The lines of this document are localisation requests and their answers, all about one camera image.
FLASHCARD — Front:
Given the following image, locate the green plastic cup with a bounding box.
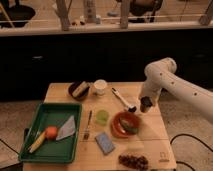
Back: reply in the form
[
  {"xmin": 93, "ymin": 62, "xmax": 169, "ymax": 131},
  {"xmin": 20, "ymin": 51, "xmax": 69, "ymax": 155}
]
[{"xmin": 96, "ymin": 110, "xmax": 109, "ymax": 126}]

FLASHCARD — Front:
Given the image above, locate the white paper cup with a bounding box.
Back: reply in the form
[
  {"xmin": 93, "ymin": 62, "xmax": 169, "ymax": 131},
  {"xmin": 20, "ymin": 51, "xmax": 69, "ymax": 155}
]
[{"xmin": 93, "ymin": 79, "xmax": 107, "ymax": 95}]

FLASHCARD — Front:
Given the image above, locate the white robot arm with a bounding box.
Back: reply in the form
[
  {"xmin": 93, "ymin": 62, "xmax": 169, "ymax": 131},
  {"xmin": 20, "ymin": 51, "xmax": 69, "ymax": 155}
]
[{"xmin": 139, "ymin": 57, "xmax": 213, "ymax": 124}]

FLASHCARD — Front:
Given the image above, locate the orange bowl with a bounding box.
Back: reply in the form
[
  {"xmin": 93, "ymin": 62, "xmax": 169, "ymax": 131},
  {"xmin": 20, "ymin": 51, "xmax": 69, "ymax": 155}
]
[{"xmin": 111, "ymin": 111, "xmax": 141, "ymax": 138}]

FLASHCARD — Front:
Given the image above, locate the green item in bowl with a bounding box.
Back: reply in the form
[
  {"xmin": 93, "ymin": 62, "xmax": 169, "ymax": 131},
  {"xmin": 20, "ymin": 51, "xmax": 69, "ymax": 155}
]
[{"xmin": 120, "ymin": 120, "xmax": 138, "ymax": 134}]

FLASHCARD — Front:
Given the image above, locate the wooden table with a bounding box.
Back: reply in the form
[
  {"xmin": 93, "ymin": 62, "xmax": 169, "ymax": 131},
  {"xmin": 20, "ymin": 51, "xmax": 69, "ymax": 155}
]
[{"xmin": 23, "ymin": 82, "xmax": 176, "ymax": 171}]

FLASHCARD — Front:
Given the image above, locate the blue sponge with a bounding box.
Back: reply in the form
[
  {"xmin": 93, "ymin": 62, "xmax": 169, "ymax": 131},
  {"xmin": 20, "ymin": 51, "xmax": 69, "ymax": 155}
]
[{"xmin": 95, "ymin": 132, "xmax": 115, "ymax": 155}]

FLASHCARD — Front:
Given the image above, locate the bunch of dark grapes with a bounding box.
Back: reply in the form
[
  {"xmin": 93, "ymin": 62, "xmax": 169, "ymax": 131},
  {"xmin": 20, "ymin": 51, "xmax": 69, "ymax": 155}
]
[{"xmin": 118, "ymin": 155, "xmax": 148, "ymax": 171}]

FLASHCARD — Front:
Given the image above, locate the metal fork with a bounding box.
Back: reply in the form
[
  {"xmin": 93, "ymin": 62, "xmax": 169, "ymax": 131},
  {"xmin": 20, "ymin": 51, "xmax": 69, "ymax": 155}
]
[{"xmin": 83, "ymin": 110, "xmax": 93, "ymax": 140}]

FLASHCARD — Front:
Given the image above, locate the grey folded cloth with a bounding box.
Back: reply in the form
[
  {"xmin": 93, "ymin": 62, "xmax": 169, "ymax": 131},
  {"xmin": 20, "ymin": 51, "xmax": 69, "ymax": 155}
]
[{"xmin": 56, "ymin": 116, "xmax": 76, "ymax": 140}]

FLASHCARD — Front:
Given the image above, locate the green plastic tray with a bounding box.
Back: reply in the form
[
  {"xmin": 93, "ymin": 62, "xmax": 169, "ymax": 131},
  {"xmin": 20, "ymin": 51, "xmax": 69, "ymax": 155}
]
[{"xmin": 19, "ymin": 103, "xmax": 82, "ymax": 163}]

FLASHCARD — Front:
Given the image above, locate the orange fruit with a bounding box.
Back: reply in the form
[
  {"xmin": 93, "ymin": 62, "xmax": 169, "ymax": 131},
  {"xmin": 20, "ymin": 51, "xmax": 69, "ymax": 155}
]
[{"xmin": 45, "ymin": 126, "xmax": 58, "ymax": 140}]

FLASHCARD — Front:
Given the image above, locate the black cable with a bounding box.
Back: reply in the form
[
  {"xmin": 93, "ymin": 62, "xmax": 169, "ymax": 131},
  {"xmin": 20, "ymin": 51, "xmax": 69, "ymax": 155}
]
[{"xmin": 169, "ymin": 133, "xmax": 213, "ymax": 171}]

